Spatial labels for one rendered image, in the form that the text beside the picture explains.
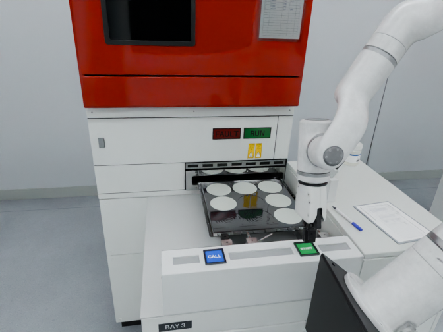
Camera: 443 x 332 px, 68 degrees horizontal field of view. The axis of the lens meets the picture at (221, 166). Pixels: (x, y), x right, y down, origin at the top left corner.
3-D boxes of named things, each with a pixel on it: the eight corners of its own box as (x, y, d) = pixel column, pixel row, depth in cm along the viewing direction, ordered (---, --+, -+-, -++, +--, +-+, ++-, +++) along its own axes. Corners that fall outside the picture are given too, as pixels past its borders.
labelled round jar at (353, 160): (338, 160, 149) (342, 140, 145) (353, 159, 151) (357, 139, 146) (346, 166, 143) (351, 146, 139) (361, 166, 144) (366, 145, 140)
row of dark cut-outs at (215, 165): (185, 168, 140) (185, 163, 139) (284, 164, 147) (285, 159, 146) (185, 168, 139) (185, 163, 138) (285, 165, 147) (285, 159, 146)
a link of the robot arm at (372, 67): (424, 64, 71) (339, 180, 75) (382, 68, 86) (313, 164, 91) (394, 39, 69) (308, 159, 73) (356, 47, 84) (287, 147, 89)
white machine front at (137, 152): (99, 196, 141) (86, 104, 124) (281, 186, 155) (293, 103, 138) (98, 199, 138) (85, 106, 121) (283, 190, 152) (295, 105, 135)
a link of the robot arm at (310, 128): (337, 174, 82) (322, 165, 91) (341, 120, 78) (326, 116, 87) (304, 174, 81) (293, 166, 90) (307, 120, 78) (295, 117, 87)
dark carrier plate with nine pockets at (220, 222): (201, 184, 139) (201, 182, 139) (279, 180, 145) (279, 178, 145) (213, 233, 108) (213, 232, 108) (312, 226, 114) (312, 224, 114)
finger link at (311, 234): (304, 219, 89) (303, 242, 91) (310, 224, 86) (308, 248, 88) (316, 219, 90) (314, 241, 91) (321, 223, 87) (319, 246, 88)
